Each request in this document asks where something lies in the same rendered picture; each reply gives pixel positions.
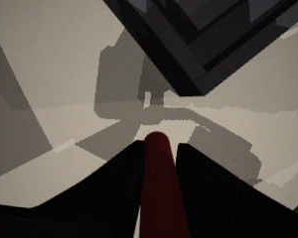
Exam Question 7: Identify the dark grey open box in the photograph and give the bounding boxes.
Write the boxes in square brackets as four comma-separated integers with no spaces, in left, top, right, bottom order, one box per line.
[104,0,298,96]

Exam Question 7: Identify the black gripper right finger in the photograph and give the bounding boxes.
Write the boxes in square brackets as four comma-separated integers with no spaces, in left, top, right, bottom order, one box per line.
[176,143,298,238]

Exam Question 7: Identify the dark red peg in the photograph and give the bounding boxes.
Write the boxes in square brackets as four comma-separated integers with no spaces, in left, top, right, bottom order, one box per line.
[140,131,192,238]

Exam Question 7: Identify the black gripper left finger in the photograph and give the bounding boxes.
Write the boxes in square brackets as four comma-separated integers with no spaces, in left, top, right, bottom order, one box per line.
[0,140,145,238]

